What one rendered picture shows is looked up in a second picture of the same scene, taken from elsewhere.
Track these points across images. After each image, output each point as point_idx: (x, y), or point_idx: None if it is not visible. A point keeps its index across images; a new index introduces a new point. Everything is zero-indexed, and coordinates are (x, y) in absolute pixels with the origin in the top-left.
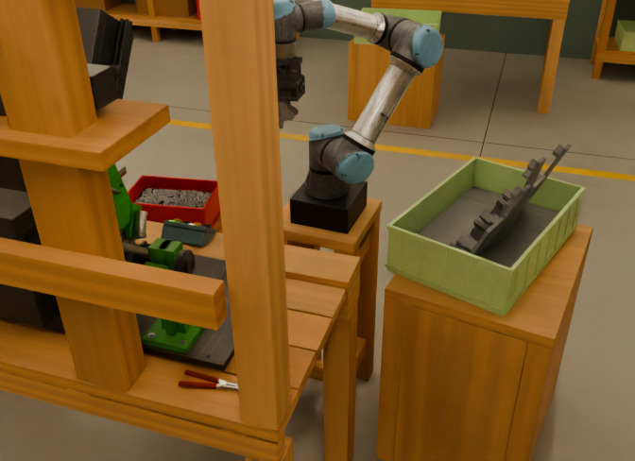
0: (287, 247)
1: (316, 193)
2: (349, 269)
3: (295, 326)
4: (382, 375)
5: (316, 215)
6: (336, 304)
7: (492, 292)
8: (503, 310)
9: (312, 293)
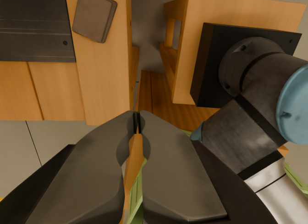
0: (120, 51)
1: (223, 64)
2: (106, 121)
3: (14, 96)
4: (139, 92)
5: (200, 62)
6: (61, 119)
7: (130, 198)
8: (129, 194)
9: (66, 96)
